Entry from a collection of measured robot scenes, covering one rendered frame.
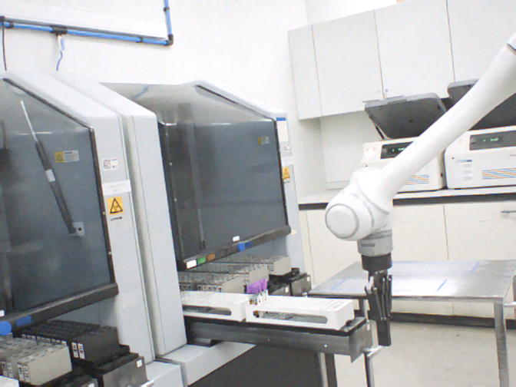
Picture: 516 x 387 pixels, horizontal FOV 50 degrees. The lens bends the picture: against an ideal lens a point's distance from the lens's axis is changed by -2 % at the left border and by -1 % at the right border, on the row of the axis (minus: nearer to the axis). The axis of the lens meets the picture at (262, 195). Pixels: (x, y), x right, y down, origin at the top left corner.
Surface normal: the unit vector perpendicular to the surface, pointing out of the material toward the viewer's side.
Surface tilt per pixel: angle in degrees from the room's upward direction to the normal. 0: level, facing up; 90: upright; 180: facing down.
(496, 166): 90
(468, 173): 89
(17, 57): 90
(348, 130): 90
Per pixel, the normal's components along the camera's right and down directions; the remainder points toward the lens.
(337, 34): -0.57, 0.13
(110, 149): 0.82, -0.05
